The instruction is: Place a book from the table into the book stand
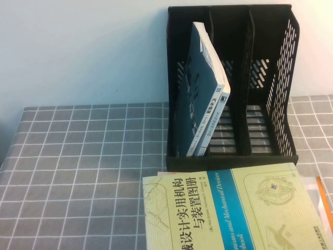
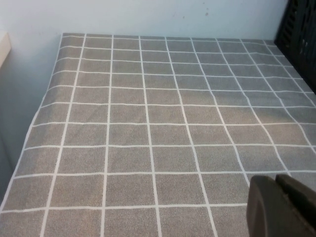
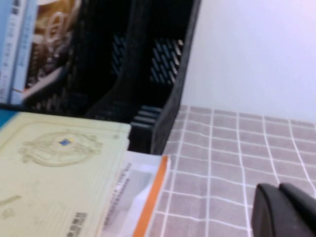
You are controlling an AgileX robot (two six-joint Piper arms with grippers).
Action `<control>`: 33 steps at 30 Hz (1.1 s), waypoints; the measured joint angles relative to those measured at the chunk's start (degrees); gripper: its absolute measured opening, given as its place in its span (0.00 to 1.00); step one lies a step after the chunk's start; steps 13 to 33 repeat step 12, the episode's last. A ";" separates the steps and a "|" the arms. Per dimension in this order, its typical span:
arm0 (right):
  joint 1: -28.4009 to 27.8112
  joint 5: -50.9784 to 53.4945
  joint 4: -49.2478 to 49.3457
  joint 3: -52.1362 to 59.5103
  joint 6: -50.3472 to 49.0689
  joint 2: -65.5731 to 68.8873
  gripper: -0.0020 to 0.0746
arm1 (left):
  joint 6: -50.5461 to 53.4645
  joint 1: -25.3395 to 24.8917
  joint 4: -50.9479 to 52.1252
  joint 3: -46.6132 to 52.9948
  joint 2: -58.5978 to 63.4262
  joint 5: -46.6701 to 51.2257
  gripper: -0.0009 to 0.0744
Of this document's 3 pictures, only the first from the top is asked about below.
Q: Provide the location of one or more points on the white car suspension book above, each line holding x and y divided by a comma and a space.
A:
197, 78

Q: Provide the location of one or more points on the yellow green mechanisms book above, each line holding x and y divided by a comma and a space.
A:
234, 208

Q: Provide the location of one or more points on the pale pink book corner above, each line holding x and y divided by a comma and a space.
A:
161, 174

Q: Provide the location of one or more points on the black plastic book stand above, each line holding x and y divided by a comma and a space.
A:
273, 78

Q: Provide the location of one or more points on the grey white thin book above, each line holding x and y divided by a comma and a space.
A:
218, 117

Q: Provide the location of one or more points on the grey white checked tablecloth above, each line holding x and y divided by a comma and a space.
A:
78, 156

